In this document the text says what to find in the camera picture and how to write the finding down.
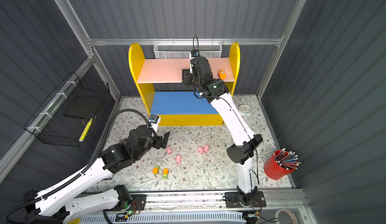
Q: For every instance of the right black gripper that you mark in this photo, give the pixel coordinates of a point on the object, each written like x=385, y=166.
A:
x=185, y=77

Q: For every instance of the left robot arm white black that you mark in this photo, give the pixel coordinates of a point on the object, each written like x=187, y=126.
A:
x=60, y=203

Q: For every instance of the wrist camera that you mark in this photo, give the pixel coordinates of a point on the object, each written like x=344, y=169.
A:
x=155, y=121
x=194, y=54

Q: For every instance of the bundle of coloured pencils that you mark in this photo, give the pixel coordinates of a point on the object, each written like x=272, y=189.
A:
x=287, y=160

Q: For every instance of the red cup holder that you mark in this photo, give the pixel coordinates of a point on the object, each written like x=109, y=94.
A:
x=272, y=168

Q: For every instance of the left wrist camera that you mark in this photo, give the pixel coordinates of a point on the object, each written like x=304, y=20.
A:
x=155, y=121

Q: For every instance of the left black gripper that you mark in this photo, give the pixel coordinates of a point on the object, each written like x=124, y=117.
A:
x=158, y=144

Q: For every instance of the white slotted cable duct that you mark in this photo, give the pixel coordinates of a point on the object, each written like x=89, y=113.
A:
x=216, y=217

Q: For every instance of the white tape roll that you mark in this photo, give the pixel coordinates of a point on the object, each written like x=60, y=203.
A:
x=285, y=216

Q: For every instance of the orange toy car green base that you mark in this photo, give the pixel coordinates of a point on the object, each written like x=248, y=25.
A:
x=155, y=170

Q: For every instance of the green toy car orange top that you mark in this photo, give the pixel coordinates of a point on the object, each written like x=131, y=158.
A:
x=165, y=173

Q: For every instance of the black wire basket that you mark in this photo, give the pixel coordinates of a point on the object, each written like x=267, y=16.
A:
x=64, y=118

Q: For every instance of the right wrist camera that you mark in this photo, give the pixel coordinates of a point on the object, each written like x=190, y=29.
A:
x=194, y=54

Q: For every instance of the yellow shelf pink blue boards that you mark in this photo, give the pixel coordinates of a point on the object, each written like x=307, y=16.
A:
x=160, y=84

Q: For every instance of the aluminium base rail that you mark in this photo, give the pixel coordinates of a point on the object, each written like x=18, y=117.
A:
x=217, y=200

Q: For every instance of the yellow green marker pen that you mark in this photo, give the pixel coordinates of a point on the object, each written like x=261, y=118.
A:
x=85, y=131

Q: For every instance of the pink pig toy lower centre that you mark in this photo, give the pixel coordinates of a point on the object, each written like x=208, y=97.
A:
x=178, y=159

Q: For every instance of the pink pig toy pair left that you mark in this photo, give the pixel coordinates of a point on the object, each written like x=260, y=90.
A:
x=200, y=150

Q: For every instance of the orange yellow toy car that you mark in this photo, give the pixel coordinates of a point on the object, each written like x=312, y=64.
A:
x=222, y=74

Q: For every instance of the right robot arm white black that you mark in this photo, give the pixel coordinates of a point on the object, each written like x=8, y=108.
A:
x=216, y=92

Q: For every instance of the white wire mesh basket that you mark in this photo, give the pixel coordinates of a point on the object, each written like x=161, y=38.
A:
x=183, y=51

